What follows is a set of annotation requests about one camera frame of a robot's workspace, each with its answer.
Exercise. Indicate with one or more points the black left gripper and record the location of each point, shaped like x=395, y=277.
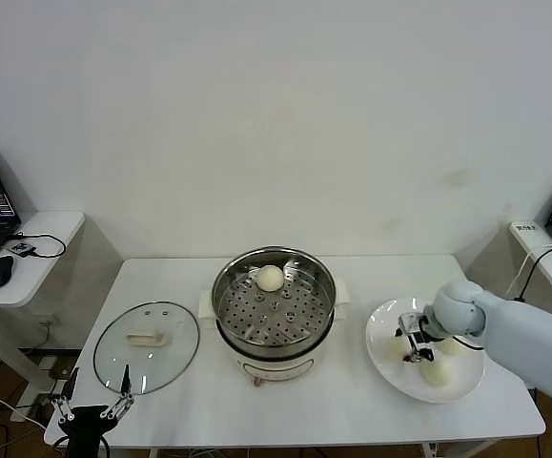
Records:
x=85, y=417

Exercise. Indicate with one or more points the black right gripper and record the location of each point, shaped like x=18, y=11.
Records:
x=423, y=336

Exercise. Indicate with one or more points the white steamed baozi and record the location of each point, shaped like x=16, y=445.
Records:
x=453, y=348
x=392, y=346
x=437, y=373
x=270, y=278

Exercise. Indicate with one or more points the round glass pot lid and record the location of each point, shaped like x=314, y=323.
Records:
x=128, y=367

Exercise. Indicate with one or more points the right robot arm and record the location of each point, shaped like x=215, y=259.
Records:
x=518, y=334

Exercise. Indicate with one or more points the perforated steel steamer basket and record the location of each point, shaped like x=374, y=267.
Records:
x=313, y=286

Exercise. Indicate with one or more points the white round plate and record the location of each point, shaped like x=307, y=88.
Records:
x=447, y=391

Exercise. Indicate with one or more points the white side desk with mouse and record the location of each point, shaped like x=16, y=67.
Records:
x=42, y=267

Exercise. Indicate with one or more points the cream electric cooker pot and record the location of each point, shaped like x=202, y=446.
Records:
x=275, y=369

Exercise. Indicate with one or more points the small black usb device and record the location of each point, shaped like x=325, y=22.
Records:
x=20, y=248

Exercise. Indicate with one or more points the black text label sticker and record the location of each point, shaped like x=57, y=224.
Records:
x=525, y=228

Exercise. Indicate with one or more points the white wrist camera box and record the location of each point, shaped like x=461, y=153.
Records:
x=406, y=320

